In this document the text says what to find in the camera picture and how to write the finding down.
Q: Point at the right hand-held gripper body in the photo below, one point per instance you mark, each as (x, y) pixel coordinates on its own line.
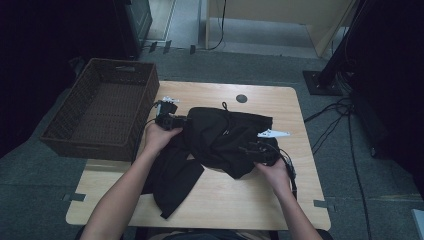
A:
(266, 153)

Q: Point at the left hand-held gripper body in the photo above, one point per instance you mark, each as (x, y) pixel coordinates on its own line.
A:
(166, 120)

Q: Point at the black pants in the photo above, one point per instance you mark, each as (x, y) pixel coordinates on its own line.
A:
(213, 140)

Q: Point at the brown wicker basket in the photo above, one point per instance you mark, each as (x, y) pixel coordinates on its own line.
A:
(100, 110)

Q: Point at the person's left hand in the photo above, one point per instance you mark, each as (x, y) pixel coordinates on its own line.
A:
(156, 138)

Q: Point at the person's right hand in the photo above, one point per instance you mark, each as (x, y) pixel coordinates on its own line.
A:
(276, 176)

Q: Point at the dark floor tape strip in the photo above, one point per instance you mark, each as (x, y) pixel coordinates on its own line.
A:
(192, 49)
(167, 46)
(152, 46)

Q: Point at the grey floor tape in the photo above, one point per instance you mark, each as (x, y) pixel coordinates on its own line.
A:
(323, 204)
(75, 197)

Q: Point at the black metal stand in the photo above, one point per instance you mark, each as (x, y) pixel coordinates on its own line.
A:
(321, 83)

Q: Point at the person's legs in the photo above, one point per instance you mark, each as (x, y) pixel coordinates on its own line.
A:
(206, 236)

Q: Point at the dark cabinet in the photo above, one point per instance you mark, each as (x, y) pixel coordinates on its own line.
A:
(140, 20)

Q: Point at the black curtain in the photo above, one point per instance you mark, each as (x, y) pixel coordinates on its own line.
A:
(400, 66)

